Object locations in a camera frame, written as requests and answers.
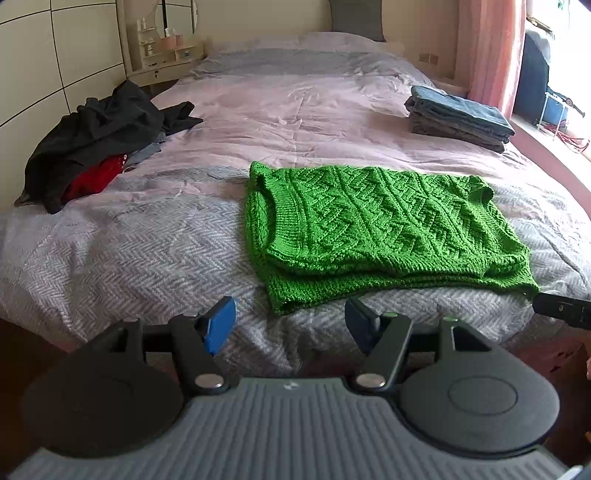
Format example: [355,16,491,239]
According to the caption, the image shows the blue bag by window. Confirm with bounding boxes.
[513,29,552,124]

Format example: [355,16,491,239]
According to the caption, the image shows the white sliding wardrobe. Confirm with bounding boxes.
[0,0,126,210]

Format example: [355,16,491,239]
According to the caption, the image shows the folded blue jeans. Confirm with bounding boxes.
[407,85,515,138]

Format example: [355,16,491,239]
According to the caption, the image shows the pink grey bed quilt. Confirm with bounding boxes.
[1,33,590,375]

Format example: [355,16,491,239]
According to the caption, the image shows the white wire rack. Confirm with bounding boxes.
[536,87,590,154]

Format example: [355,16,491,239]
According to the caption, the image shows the pink curtain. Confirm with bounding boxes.
[455,0,526,118]

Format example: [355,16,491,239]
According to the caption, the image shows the grey garment in pile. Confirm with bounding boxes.
[123,132,166,172]

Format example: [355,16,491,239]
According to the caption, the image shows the pink cup on dresser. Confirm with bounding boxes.
[159,36,176,51]

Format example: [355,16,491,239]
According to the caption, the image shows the black garment in pile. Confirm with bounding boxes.
[15,80,202,214]

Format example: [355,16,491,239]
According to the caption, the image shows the green knitted sweater vest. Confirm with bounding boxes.
[245,162,539,314]

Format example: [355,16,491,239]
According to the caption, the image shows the red garment in pile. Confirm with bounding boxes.
[61,154,127,204]

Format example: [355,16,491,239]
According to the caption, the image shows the folded grey dark clothes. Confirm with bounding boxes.
[405,97,508,153]

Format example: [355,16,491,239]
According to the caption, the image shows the white dressing table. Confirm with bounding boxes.
[116,0,205,92]

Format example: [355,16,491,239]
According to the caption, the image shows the round vanity mirror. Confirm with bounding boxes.
[155,0,197,38]

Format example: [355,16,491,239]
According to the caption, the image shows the grey pillow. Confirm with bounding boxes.
[329,0,386,42]

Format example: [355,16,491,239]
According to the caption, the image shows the person right hand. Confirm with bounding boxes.
[585,357,591,444]

